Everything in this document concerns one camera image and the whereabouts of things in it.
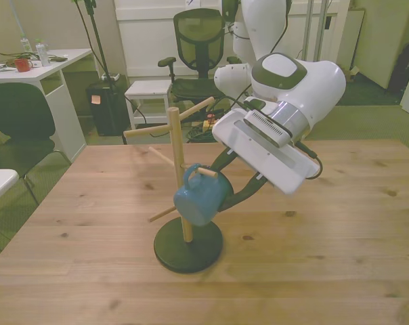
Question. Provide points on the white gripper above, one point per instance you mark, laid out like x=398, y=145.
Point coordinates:
x=258, y=159

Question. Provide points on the blue enamel mug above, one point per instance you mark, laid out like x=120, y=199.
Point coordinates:
x=197, y=203

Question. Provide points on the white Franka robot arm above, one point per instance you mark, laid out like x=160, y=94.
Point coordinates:
x=319, y=84

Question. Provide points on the wooden mug tree black base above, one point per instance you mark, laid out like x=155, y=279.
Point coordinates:
x=187, y=254

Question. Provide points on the red mug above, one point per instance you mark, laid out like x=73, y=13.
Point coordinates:
x=21, y=65

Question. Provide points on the white stool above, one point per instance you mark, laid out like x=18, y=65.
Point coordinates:
x=148, y=88

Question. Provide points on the black mesh office chair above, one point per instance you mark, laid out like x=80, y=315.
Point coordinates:
x=199, y=44

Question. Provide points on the black computer tower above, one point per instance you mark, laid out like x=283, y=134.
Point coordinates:
x=104, y=111

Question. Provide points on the black tripod stand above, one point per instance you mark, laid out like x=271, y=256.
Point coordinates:
x=99, y=50

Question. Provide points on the white desk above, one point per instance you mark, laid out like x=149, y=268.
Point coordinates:
x=38, y=72

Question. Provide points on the black plastic chair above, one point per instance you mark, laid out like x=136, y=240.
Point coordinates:
x=18, y=111

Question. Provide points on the clear plastic bottle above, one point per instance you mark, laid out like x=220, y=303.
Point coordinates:
x=42, y=54

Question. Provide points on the clear bottle green label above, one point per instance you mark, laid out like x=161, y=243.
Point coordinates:
x=25, y=44

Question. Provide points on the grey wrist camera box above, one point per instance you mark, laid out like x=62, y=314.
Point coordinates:
x=265, y=125

